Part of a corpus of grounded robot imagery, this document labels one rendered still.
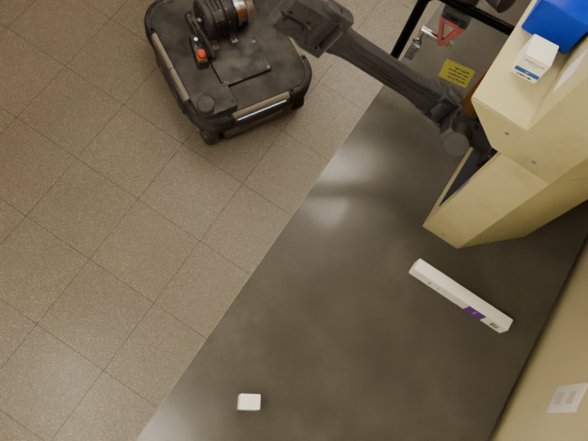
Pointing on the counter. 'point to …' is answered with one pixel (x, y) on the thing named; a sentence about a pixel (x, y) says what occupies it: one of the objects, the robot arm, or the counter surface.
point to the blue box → (558, 22)
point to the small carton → (535, 59)
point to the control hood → (512, 91)
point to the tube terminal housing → (525, 171)
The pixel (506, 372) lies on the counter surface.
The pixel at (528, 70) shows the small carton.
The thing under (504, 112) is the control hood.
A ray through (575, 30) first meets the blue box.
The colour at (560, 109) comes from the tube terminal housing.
